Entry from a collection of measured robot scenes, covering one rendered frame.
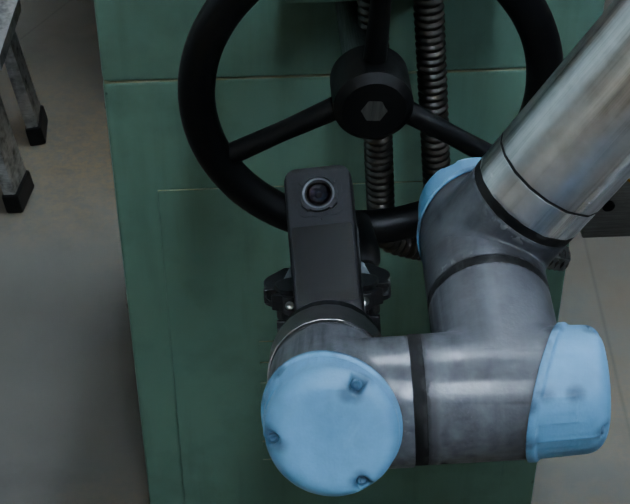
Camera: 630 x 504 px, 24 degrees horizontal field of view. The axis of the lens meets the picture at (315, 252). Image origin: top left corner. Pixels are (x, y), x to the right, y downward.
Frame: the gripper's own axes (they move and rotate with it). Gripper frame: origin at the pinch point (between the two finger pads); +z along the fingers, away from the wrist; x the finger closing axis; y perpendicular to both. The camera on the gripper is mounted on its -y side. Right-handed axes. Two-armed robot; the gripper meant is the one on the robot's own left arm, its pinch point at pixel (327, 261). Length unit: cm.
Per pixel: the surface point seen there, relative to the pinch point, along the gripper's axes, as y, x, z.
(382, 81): -13.8, 4.9, -3.1
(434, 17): -17.8, 9.4, 4.3
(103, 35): -17.4, -18.2, 16.7
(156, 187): -2.7, -15.8, 24.8
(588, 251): 24, 38, 107
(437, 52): -15.0, 9.6, 5.8
